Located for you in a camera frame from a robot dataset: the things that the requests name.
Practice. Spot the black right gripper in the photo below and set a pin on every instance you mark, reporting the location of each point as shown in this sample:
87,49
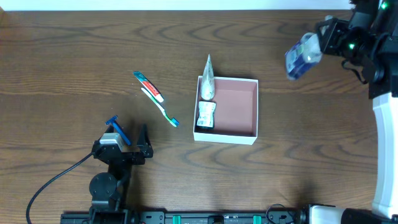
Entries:
333,35

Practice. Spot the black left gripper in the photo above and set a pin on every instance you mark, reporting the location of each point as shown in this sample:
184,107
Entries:
130,155

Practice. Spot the clear bottle blue liquid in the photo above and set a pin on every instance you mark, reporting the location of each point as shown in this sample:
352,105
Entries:
304,55

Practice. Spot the white green soap packet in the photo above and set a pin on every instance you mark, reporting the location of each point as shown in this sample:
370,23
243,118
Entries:
206,117

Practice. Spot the white bamboo-print cream tube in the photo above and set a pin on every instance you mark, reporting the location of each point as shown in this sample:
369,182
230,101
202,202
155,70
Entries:
207,91

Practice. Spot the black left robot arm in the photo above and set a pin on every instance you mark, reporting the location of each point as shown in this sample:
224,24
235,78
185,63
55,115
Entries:
109,189

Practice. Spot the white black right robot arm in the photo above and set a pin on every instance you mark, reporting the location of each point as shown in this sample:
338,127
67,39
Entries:
384,97

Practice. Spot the blue disposable razor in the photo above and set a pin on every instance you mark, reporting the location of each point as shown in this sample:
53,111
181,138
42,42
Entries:
113,122

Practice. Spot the green white toothbrush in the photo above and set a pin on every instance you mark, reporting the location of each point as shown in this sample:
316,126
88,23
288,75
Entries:
172,121

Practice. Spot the red green toothpaste tube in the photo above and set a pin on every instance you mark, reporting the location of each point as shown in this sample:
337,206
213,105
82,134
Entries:
149,86

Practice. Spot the white box pink interior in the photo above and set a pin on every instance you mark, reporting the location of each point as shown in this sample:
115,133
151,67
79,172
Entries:
236,114

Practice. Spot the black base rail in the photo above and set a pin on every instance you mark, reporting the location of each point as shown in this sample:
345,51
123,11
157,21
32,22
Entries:
160,217

